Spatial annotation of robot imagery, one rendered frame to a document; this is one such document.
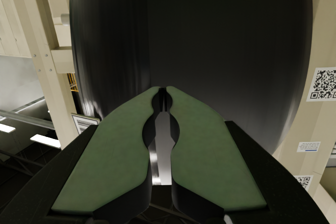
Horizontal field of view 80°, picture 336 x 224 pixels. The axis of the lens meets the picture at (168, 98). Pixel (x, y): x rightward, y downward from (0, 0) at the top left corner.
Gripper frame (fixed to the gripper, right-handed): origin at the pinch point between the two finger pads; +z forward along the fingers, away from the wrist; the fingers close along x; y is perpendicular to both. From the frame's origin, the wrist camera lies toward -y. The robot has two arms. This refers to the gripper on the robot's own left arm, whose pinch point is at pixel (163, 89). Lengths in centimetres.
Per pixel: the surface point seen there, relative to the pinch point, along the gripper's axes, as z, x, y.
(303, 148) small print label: 24, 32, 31
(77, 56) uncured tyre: 11.3, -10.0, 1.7
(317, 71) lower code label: 26.0, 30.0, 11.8
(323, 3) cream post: 27.5, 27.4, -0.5
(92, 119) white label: 7.7, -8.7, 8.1
